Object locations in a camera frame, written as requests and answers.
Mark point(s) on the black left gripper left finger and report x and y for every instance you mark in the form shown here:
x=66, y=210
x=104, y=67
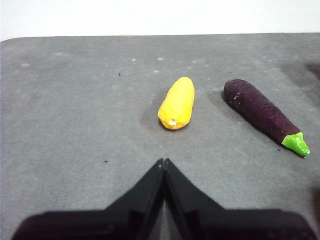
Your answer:
x=120, y=222

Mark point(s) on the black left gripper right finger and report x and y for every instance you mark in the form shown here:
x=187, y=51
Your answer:
x=215, y=225

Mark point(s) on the purple eggplant with green stem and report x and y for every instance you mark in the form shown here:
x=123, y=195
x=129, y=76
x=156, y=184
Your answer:
x=260, y=112

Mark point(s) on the yellow toy corn cob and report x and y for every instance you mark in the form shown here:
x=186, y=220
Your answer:
x=177, y=105

